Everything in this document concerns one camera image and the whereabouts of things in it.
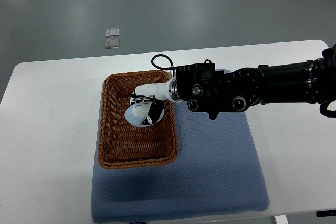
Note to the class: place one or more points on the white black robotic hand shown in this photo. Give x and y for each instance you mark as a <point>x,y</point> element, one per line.
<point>155,92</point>

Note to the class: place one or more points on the light blue plush toy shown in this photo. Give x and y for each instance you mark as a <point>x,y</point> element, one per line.
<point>144,114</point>

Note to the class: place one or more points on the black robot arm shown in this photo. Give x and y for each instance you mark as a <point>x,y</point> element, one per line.
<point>206,89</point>

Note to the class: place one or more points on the brown wicker basket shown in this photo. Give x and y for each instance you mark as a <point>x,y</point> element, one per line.
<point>121,145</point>

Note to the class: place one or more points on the lower silver floor plate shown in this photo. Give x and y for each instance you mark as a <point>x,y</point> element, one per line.
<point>112,43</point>

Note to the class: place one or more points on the silver floor plate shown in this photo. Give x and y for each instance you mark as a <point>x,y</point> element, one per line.
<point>112,32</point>
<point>112,43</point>

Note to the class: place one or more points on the upper silver floor plate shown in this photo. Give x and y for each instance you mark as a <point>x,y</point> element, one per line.
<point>112,32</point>

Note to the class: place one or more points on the blue quilted mat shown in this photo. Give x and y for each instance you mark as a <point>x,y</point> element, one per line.
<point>217,171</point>

